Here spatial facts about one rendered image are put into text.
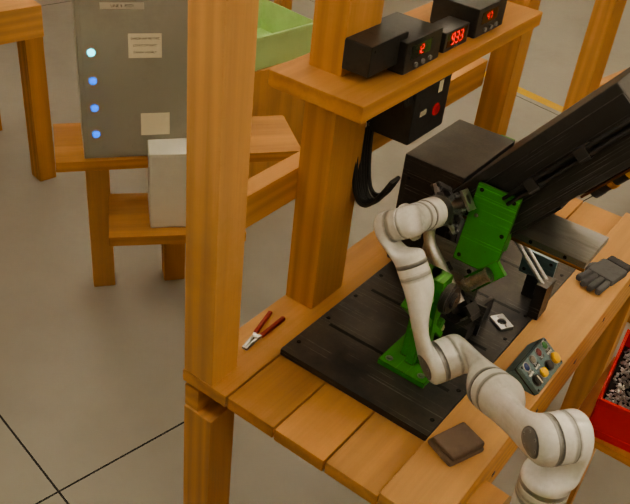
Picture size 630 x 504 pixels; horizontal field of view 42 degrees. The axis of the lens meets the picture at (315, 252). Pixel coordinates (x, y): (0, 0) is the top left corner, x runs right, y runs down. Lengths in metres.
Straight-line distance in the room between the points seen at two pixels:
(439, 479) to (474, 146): 0.94
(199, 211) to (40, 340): 1.84
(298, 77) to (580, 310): 1.05
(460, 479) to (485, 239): 0.60
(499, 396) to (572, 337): 0.72
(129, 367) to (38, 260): 0.81
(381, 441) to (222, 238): 0.58
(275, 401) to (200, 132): 0.67
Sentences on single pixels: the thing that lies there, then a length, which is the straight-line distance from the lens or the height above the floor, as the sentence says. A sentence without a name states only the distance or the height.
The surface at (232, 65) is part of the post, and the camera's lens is 1.51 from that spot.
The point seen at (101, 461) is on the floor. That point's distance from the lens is 2.97.
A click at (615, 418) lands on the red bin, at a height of 0.88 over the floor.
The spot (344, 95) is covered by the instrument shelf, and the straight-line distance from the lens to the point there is 1.74.
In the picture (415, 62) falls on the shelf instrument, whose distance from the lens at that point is 1.90.
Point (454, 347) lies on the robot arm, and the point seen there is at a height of 1.10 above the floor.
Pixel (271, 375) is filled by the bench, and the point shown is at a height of 0.88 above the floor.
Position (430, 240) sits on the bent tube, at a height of 1.11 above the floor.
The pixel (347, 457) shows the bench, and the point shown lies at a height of 0.88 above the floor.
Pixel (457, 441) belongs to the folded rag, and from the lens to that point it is 1.85.
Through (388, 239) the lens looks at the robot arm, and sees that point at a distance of 1.76.
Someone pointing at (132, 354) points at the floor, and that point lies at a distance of 3.32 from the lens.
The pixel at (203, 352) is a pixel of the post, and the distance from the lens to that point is 1.89.
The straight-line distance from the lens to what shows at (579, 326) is 2.31.
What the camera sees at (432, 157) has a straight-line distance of 2.20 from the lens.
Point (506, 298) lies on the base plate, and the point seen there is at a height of 0.90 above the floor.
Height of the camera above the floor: 2.26
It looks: 35 degrees down
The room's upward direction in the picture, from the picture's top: 7 degrees clockwise
